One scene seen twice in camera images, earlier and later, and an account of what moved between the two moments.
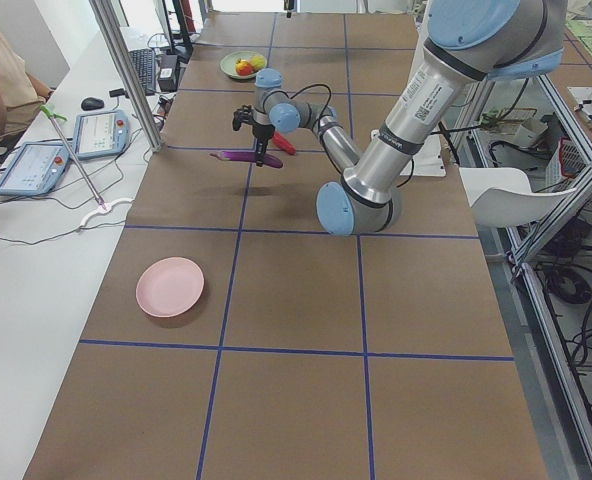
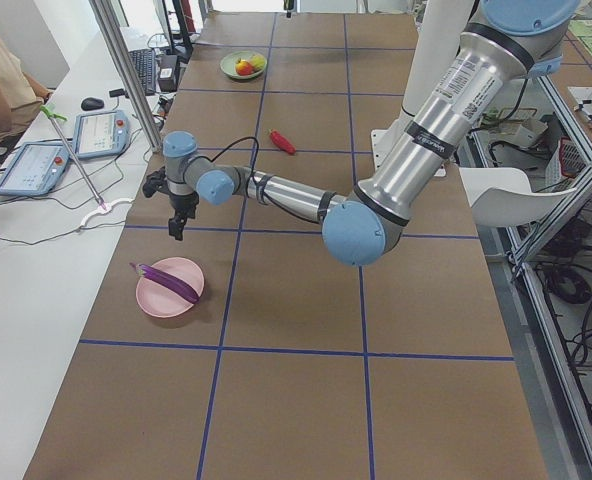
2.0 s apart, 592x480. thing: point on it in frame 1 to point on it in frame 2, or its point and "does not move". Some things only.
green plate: x=229 y=63 does not move
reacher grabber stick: x=53 y=116 does not move
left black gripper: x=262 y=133 to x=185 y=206
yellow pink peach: x=258 y=62 does not move
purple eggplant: x=250 y=157 to x=168 y=283
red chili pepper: x=282 y=143 does not move
